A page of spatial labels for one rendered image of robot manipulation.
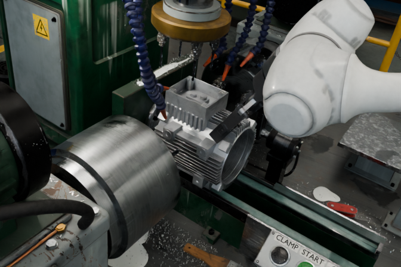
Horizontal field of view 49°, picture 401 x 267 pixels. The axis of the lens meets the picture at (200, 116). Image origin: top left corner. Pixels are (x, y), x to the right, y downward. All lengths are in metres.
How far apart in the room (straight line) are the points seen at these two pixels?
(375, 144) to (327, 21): 0.79
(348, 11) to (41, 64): 0.74
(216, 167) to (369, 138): 0.63
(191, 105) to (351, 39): 0.43
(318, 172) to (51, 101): 0.85
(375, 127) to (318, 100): 0.97
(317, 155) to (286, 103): 0.95
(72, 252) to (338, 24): 0.54
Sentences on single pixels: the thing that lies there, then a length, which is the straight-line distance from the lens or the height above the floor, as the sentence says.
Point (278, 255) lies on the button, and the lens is 0.82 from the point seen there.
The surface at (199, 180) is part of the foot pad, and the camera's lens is 1.06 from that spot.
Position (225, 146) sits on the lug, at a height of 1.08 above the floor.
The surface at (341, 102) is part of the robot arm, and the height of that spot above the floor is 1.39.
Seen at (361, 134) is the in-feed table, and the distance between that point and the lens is 1.50.
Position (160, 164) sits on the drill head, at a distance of 0.87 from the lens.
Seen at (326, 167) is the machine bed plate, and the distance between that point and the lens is 1.50.
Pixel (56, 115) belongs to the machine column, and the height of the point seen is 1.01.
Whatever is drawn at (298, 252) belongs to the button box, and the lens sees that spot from 0.83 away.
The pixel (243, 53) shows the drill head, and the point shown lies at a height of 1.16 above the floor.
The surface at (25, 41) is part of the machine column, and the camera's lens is 1.18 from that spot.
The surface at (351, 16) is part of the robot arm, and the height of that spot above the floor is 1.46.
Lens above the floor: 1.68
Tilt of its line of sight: 34 degrees down
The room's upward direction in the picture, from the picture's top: 8 degrees clockwise
